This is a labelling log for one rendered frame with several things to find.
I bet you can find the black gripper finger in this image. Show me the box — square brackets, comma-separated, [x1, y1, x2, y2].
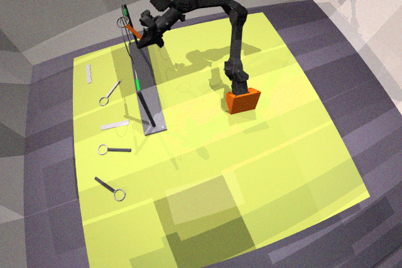
[137, 28, 155, 48]
[138, 40, 157, 49]

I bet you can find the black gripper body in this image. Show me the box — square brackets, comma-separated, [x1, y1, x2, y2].
[140, 15, 172, 48]

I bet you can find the orange handle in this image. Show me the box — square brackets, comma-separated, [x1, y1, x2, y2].
[116, 16, 142, 39]

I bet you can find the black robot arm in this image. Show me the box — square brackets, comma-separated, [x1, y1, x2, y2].
[150, 0, 250, 95]

